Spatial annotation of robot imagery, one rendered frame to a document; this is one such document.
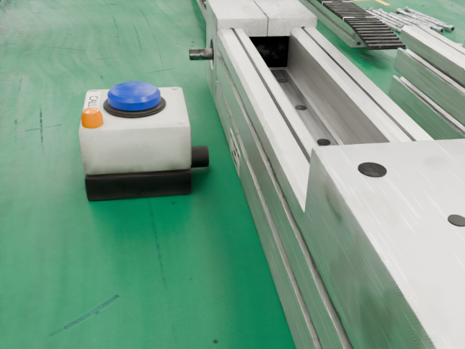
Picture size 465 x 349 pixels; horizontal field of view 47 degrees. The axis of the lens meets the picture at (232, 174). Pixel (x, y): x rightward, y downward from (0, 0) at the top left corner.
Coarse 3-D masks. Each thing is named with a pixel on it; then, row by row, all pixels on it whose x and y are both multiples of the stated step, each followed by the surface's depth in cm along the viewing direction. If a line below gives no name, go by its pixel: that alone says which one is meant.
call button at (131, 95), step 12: (120, 84) 41; (132, 84) 41; (144, 84) 41; (108, 96) 40; (120, 96) 39; (132, 96) 39; (144, 96) 39; (156, 96) 40; (120, 108) 39; (132, 108) 39; (144, 108) 39
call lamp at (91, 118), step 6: (90, 108) 37; (96, 108) 38; (84, 114) 37; (90, 114) 37; (96, 114) 37; (84, 120) 37; (90, 120) 37; (96, 120) 37; (102, 120) 38; (84, 126) 37; (90, 126) 37; (96, 126) 37
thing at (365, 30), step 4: (356, 28) 72; (360, 28) 72; (364, 28) 72; (368, 28) 72; (372, 28) 72; (376, 28) 72; (380, 28) 72; (384, 28) 73; (388, 28) 73; (356, 32) 72; (360, 32) 71; (364, 32) 71; (368, 32) 71; (372, 32) 71; (376, 32) 71; (380, 32) 72; (384, 32) 72; (388, 32) 72; (392, 32) 72
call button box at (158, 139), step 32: (96, 96) 42; (96, 128) 37; (128, 128) 38; (160, 128) 38; (96, 160) 38; (128, 160) 39; (160, 160) 39; (192, 160) 43; (96, 192) 40; (128, 192) 40; (160, 192) 41
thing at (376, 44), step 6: (366, 42) 69; (372, 42) 69; (378, 42) 69; (384, 42) 69; (390, 42) 69; (396, 42) 69; (402, 42) 70; (372, 48) 68; (378, 48) 68; (384, 48) 68; (390, 48) 68; (396, 48) 69; (402, 48) 69
